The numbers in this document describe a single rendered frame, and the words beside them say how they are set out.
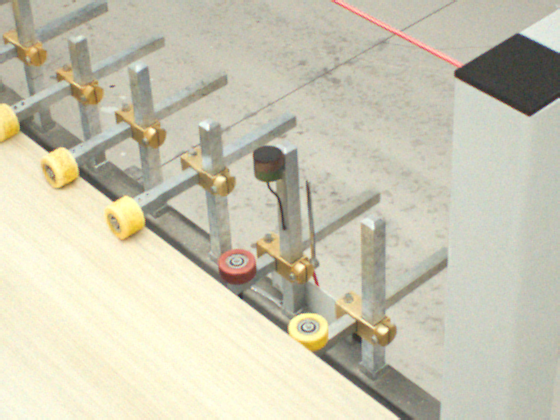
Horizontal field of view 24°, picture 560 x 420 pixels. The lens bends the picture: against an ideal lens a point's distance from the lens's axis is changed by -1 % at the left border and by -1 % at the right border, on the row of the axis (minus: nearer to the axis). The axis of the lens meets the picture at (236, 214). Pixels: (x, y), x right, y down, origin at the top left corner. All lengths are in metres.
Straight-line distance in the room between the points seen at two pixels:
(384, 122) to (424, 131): 0.15
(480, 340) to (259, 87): 4.23
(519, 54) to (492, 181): 0.06
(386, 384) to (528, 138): 2.26
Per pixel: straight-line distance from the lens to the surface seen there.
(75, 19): 3.63
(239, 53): 5.15
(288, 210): 2.81
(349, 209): 3.05
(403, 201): 4.42
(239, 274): 2.84
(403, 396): 2.86
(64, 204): 3.09
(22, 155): 3.26
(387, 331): 2.78
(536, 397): 0.79
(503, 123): 0.64
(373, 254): 2.65
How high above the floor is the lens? 2.83
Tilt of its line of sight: 40 degrees down
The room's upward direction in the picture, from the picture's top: 5 degrees counter-clockwise
